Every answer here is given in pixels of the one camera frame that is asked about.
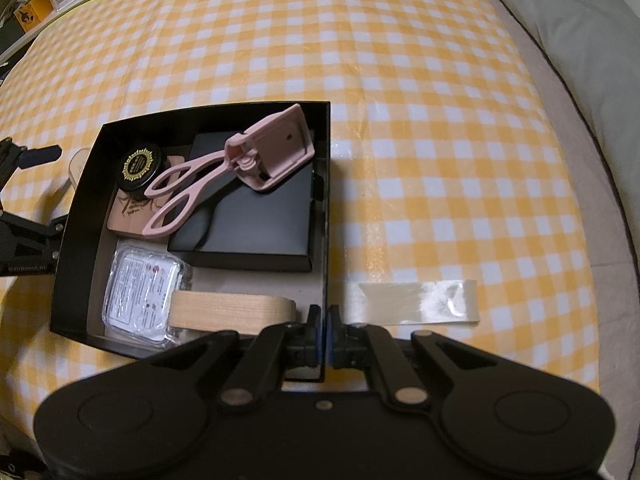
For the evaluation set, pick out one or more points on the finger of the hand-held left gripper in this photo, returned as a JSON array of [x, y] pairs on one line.
[[40, 156], [45, 227]]

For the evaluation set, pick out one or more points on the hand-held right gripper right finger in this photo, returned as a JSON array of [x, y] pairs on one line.
[[334, 342]]

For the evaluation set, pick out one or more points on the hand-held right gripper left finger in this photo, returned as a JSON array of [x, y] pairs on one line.
[[314, 342]]

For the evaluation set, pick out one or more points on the black cardboard box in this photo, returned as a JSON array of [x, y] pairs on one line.
[[80, 240]]

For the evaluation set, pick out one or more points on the pink eyelash curler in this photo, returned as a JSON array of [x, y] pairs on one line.
[[272, 130]]

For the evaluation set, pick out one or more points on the small beige object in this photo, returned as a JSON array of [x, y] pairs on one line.
[[79, 166]]

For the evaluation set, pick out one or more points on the pink compact case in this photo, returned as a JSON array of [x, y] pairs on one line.
[[125, 216]]

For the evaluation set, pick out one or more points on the clear tape strip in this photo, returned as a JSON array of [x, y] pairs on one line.
[[420, 305]]

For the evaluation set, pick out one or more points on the black jar with gold label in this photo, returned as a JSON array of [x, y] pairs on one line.
[[141, 169]]

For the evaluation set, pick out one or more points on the clear plastic case white label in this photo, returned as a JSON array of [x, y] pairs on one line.
[[135, 290]]

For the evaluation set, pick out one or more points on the flat black box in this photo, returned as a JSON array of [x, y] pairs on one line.
[[260, 220]]

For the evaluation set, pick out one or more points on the yellow box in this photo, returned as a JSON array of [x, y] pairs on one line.
[[31, 16]]

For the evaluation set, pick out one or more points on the yellow white checked tablecloth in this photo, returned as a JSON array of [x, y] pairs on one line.
[[350, 50]]

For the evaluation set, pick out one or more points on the grey pillow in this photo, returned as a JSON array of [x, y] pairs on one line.
[[585, 60]]

